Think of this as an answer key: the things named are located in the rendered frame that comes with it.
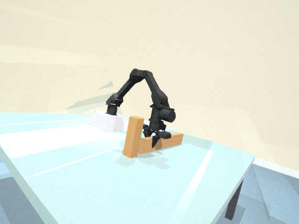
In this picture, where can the light wooden board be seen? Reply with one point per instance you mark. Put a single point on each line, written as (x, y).
(146, 143)

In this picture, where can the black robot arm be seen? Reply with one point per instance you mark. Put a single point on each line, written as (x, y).
(160, 107)

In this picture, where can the wooden post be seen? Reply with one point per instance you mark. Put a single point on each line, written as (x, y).
(133, 136)

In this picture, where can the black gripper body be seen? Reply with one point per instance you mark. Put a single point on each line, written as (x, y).
(154, 126)

